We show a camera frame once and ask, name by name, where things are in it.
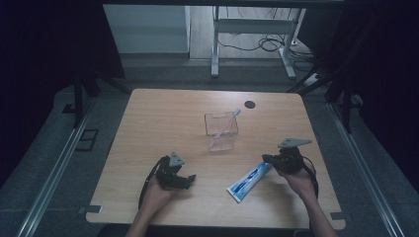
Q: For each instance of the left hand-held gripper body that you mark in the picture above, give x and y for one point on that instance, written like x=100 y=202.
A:
x=169 y=171

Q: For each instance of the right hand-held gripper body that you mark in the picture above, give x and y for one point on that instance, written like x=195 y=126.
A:
x=290 y=159

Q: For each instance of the blue and white toothpaste tube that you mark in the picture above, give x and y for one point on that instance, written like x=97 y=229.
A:
x=248 y=181

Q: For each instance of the pink toothbrush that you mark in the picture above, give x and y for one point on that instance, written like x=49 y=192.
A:
x=227 y=124

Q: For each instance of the clear plastic container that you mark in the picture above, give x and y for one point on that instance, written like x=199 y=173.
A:
x=221 y=131

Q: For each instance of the person's right hand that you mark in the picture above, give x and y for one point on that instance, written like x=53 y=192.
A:
x=298 y=182

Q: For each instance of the person's left hand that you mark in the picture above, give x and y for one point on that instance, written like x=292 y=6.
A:
x=157 y=196

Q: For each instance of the black round table grommet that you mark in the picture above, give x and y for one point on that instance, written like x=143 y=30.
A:
x=249 y=104

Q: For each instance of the grey tape patch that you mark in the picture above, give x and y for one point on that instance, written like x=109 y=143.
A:
x=337 y=216
x=90 y=209

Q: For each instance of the black metal stand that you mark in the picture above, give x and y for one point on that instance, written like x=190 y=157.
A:
x=78 y=98
x=346 y=105

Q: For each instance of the white power strip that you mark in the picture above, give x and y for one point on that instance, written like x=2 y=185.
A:
x=313 y=79

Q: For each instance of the grey metal floor rail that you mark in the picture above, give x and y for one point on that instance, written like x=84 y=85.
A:
x=52 y=177
x=365 y=177

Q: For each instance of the white metal desk frame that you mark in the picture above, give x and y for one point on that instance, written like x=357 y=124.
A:
x=253 y=25

